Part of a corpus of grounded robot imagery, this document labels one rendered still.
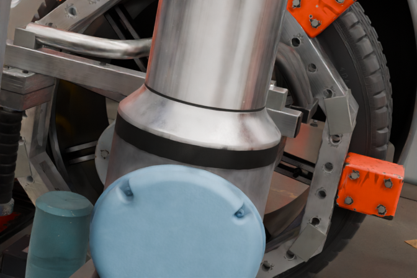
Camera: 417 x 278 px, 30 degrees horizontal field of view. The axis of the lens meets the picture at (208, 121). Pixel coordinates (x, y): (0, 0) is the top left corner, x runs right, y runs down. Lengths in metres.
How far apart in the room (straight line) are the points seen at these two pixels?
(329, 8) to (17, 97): 0.45
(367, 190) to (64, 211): 0.45
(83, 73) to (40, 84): 0.08
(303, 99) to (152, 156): 0.54
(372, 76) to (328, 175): 0.17
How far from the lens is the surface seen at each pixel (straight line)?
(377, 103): 1.24
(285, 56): 1.05
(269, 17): 0.50
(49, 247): 1.20
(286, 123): 0.97
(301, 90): 1.02
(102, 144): 1.10
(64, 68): 1.05
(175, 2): 0.50
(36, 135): 1.33
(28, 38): 1.07
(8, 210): 1.12
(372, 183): 1.18
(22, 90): 1.05
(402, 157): 1.66
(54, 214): 1.18
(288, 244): 1.22
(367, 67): 1.23
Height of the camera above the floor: 1.19
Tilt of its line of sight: 14 degrees down
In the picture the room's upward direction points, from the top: 11 degrees clockwise
